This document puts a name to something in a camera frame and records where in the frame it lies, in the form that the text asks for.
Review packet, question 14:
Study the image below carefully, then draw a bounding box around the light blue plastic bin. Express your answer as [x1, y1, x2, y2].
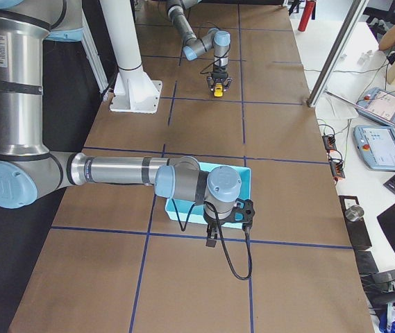
[155, 162, 251, 229]

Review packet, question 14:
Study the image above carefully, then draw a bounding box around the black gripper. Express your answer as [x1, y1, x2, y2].
[205, 222, 219, 248]
[206, 65, 228, 92]

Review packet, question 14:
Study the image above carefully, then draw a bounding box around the near teach pendant tablet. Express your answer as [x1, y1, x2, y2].
[353, 126, 395, 171]

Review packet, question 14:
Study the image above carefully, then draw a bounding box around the black power strip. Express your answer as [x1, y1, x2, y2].
[322, 134, 345, 182]

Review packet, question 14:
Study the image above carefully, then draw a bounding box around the yellow beetle toy car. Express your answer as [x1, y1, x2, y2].
[212, 83, 224, 98]

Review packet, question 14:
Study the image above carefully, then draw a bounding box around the red fire extinguisher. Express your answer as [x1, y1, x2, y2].
[298, 0, 317, 32]

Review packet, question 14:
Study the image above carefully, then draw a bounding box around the far teach pendant tablet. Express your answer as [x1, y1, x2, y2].
[356, 87, 395, 124]

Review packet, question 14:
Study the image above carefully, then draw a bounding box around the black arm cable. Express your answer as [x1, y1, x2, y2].
[171, 197, 253, 280]

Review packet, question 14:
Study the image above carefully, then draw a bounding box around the aluminium frame post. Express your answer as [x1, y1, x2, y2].
[307, 0, 369, 108]

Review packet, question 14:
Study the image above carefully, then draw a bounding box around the small metal cup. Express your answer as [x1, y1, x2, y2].
[344, 205, 364, 222]

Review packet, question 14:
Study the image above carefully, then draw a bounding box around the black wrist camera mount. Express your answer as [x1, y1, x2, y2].
[230, 198, 255, 232]

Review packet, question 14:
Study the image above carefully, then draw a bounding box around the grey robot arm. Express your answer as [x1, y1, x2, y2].
[0, 1, 252, 247]
[166, 0, 232, 97]

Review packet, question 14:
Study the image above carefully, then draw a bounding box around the teach pendant tablet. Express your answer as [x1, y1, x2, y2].
[353, 126, 395, 171]
[356, 87, 395, 124]

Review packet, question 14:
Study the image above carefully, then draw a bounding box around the white camera mast with base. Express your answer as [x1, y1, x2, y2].
[100, 0, 162, 114]

